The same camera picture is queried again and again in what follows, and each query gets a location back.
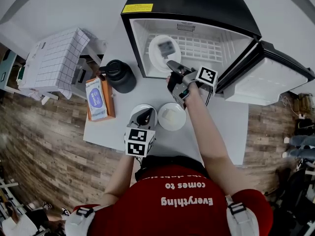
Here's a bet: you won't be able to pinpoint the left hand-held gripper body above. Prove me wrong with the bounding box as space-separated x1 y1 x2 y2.
124 125 157 157

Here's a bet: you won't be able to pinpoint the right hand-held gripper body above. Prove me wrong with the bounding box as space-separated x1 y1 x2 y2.
167 66 219 109

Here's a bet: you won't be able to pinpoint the white round plate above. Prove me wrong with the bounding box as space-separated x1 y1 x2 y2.
148 34 182 73
129 104 158 127
157 102 187 132

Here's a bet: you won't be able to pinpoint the dark grey square block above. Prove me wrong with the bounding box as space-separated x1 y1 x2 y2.
158 40 177 59

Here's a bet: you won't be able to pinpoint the black mini fridge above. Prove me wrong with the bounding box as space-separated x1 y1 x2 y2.
120 0 315 107

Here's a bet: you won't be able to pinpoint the person's left forearm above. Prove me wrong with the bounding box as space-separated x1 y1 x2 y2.
103 153 135 201

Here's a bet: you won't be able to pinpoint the person's right forearm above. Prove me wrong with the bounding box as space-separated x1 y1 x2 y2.
184 82 238 179

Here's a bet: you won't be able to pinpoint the orange tissue box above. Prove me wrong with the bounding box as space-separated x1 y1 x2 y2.
85 76 116 122

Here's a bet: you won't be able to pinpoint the person's black trousers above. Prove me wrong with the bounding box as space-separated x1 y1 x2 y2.
134 155 210 181

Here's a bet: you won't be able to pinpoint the black thermos jug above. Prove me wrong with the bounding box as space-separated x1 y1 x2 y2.
98 59 137 94

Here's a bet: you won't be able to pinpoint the blue white wipes pack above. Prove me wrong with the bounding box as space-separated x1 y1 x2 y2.
85 77 109 120

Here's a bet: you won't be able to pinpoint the clear storage bin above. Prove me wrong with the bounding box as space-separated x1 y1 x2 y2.
71 55 104 86

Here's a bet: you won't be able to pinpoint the person's red shirt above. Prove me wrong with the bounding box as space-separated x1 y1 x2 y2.
73 165 274 236

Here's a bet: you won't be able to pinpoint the white checked tablecloth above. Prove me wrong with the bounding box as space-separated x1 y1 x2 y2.
19 28 91 100

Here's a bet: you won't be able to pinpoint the wooden crate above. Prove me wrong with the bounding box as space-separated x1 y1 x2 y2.
294 93 315 118

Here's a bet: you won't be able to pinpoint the teal side table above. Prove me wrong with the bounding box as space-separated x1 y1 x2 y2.
0 49 18 93

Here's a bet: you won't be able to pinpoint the white metal rack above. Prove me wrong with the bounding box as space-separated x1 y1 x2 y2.
0 171 25 221

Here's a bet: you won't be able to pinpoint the black equipment pile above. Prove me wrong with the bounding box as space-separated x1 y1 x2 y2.
265 161 315 236

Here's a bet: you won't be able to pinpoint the white wire oven rack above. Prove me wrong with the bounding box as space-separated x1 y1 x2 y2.
147 32 224 62

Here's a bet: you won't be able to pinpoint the white power cable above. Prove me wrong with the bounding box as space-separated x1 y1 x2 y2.
280 94 300 115

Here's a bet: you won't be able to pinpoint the white shoulder strap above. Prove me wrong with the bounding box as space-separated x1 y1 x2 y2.
64 204 111 236
225 194 259 236

